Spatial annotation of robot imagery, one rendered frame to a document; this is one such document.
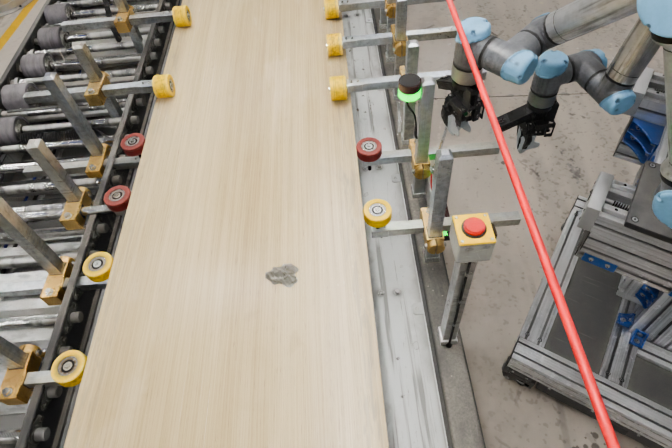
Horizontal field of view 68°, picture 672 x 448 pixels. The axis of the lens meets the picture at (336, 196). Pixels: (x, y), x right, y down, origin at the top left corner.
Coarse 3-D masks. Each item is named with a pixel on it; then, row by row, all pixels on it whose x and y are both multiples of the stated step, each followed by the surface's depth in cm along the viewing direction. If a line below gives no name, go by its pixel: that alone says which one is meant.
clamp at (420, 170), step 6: (414, 144) 159; (414, 150) 157; (414, 156) 156; (414, 162) 154; (426, 162) 154; (414, 168) 155; (420, 168) 153; (426, 168) 152; (414, 174) 155; (420, 174) 154; (426, 174) 154
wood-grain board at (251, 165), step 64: (192, 0) 219; (256, 0) 215; (320, 0) 211; (192, 64) 190; (256, 64) 187; (320, 64) 184; (192, 128) 167; (256, 128) 165; (320, 128) 162; (192, 192) 149; (256, 192) 147; (320, 192) 146; (128, 256) 136; (192, 256) 135; (256, 256) 133; (320, 256) 132; (128, 320) 124; (192, 320) 123; (256, 320) 122; (320, 320) 120; (128, 384) 114; (192, 384) 113; (256, 384) 112; (320, 384) 111
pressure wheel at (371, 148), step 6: (366, 138) 157; (372, 138) 157; (360, 144) 156; (366, 144) 156; (372, 144) 156; (378, 144) 155; (360, 150) 154; (366, 150) 154; (372, 150) 154; (378, 150) 153; (360, 156) 155; (366, 156) 153; (372, 156) 153; (378, 156) 155
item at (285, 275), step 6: (288, 264) 130; (276, 270) 128; (282, 270) 129; (288, 270) 129; (294, 270) 129; (270, 276) 128; (276, 276) 129; (282, 276) 128; (288, 276) 126; (294, 276) 128; (276, 282) 127; (282, 282) 127; (288, 282) 127; (294, 282) 127
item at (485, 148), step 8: (464, 144) 159; (472, 144) 158; (480, 144) 158; (488, 144) 158; (496, 144) 158; (384, 152) 159; (392, 152) 159; (400, 152) 158; (408, 152) 158; (432, 152) 157; (456, 152) 157; (464, 152) 157; (472, 152) 158; (480, 152) 158; (488, 152) 158; (496, 152) 158; (376, 160) 158; (384, 160) 158; (392, 160) 159; (400, 160) 159; (408, 160) 159
